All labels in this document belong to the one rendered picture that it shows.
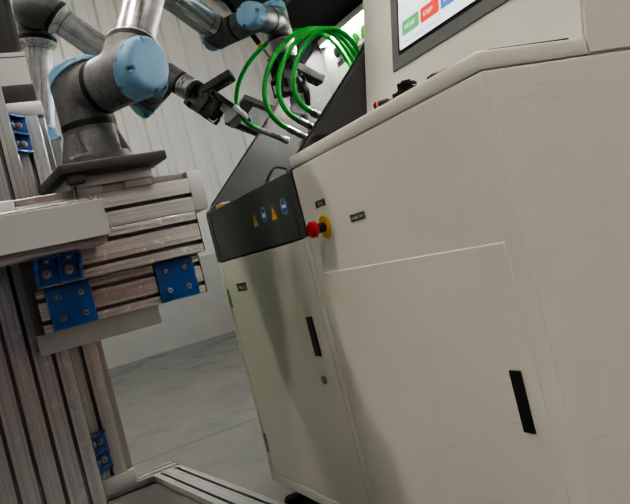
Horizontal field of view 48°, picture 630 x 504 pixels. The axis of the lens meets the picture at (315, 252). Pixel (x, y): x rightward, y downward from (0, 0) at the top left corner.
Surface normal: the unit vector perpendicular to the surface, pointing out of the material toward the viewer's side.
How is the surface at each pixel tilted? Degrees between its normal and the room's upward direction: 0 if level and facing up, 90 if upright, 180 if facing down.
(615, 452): 90
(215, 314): 90
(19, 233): 90
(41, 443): 90
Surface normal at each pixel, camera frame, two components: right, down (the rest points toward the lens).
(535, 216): 0.42, -0.10
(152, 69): 0.83, -0.09
